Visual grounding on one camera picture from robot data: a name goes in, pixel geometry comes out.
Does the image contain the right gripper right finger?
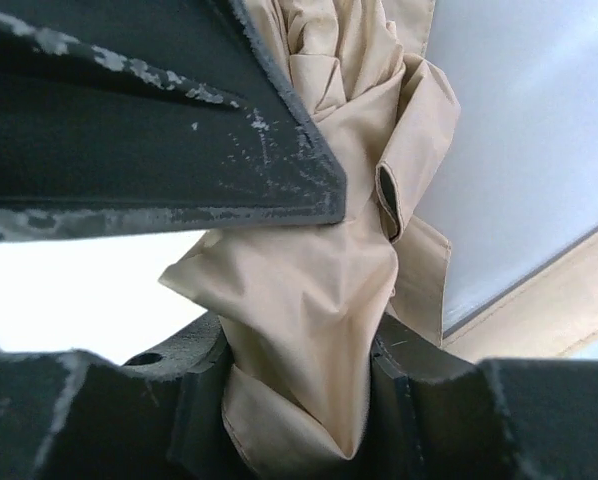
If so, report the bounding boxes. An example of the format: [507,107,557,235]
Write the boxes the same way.
[371,309,598,480]

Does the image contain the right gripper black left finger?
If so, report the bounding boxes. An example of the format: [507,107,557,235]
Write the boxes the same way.
[0,314,234,479]

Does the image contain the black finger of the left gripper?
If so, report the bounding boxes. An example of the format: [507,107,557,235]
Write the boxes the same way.
[0,0,346,240]

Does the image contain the beige folding umbrella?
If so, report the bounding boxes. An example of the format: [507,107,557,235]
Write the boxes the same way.
[160,1,460,479]

